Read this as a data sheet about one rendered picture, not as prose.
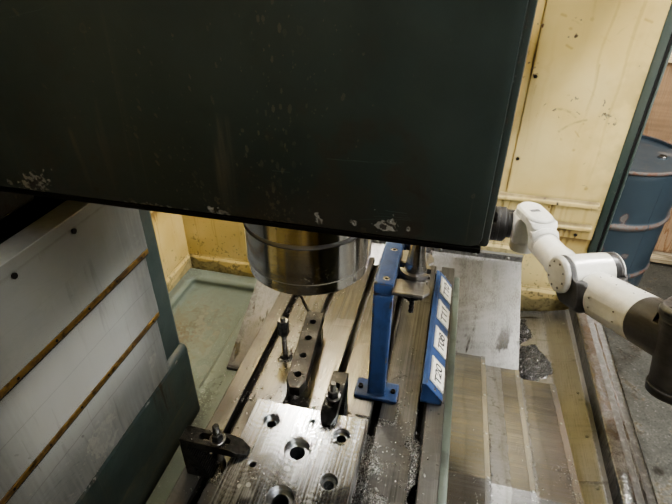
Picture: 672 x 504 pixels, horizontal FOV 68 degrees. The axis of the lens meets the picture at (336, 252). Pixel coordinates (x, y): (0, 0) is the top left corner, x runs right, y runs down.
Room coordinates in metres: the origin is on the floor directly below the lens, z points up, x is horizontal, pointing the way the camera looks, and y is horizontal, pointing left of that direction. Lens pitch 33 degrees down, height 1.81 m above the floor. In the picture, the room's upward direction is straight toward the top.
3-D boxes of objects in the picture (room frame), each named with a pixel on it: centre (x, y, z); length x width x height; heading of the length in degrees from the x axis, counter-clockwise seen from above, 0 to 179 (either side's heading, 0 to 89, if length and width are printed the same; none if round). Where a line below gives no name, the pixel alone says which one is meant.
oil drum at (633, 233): (2.39, -1.44, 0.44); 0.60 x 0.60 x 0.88
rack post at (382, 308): (0.80, -0.10, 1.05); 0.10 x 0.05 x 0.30; 77
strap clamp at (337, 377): (0.70, 0.00, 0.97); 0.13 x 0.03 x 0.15; 167
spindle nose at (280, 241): (0.54, 0.03, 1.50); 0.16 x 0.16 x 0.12
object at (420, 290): (0.78, -0.15, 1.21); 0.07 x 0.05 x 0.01; 77
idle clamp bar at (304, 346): (0.88, 0.07, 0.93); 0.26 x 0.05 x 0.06; 172
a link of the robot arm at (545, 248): (0.89, -0.51, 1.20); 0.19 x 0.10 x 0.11; 7
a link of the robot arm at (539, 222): (1.06, -0.48, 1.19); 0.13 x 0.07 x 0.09; 7
